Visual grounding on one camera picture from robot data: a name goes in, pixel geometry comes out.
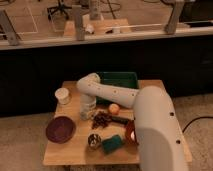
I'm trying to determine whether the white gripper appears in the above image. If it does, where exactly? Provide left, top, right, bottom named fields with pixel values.
left=80, top=94, right=96, bottom=120

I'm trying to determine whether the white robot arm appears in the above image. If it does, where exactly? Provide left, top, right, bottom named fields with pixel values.
left=76, top=73, right=189, bottom=171

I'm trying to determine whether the orange fruit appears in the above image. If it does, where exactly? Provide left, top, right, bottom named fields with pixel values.
left=108, top=104, right=120, bottom=115

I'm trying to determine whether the white paper cup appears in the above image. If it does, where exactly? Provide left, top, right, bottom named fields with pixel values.
left=55, top=88, right=70, bottom=105

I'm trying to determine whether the small metal cup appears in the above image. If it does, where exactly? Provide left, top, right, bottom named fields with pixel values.
left=88, top=134, right=101, bottom=149

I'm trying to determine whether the dark red round plate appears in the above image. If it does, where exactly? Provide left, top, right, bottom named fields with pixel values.
left=45, top=116, right=76, bottom=144

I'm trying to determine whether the green plastic bin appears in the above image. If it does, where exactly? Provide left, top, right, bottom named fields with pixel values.
left=98, top=71, right=139, bottom=89

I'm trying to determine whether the green sponge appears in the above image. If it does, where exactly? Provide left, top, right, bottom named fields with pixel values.
left=101, top=135, right=124, bottom=154

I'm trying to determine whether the black office chair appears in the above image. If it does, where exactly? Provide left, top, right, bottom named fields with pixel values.
left=47, top=0, right=71, bottom=20

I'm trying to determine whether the black handled tool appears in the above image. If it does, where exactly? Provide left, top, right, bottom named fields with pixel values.
left=111, top=116, right=130, bottom=125

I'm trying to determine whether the black floor cable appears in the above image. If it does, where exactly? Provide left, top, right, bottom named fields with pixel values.
left=182, top=115, right=213, bottom=133

